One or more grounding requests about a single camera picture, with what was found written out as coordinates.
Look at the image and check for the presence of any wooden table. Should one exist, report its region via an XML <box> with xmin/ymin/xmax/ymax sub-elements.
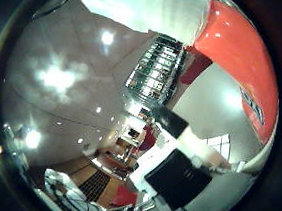
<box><xmin>113</xmin><ymin>133</ymin><xmax>143</xmax><ymax>161</ymax></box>

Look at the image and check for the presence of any thin black camera cable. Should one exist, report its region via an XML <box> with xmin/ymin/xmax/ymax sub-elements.
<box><xmin>31</xmin><ymin>0</ymin><xmax>76</xmax><ymax>26</ymax></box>

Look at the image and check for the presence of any dark red chair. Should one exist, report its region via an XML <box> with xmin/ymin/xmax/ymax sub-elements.
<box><xmin>139</xmin><ymin>125</ymin><xmax>159</xmax><ymax>154</ymax></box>

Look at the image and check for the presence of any white checked cloth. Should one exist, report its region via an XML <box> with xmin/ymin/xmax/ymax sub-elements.
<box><xmin>201</xmin><ymin>131</ymin><xmax>234</xmax><ymax>164</ymax></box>

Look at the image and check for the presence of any wooden cabinet with dark grille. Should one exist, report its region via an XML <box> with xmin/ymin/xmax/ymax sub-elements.
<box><xmin>66</xmin><ymin>154</ymin><xmax>134</xmax><ymax>210</ymax></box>

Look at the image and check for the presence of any orange and white spray bottle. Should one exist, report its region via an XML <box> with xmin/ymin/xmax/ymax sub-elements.
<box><xmin>60</xmin><ymin>0</ymin><xmax>282</xmax><ymax>176</ymax></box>

